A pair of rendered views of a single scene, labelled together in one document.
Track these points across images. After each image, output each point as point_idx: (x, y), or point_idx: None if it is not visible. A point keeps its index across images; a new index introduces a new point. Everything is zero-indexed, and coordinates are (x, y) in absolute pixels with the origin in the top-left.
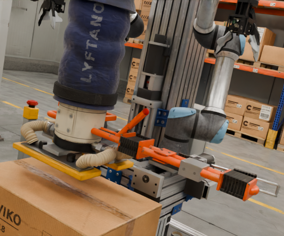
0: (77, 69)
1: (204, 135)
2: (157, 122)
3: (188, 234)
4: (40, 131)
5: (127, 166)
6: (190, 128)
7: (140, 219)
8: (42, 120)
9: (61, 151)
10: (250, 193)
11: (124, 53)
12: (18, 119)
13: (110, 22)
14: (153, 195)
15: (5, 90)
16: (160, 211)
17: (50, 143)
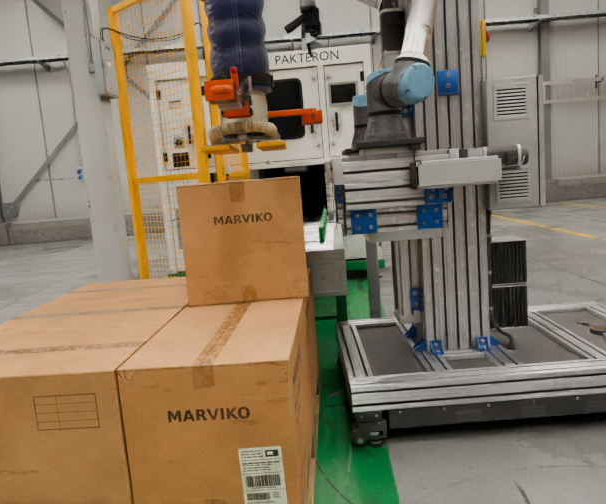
0: (210, 59)
1: (390, 94)
2: (404, 113)
3: None
4: (571, 252)
5: (273, 144)
6: (377, 93)
7: (254, 185)
8: (596, 241)
9: None
10: (211, 91)
11: (250, 28)
12: (552, 243)
13: (216, 4)
14: (333, 183)
15: (576, 217)
16: (298, 184)
17: (570, 263)
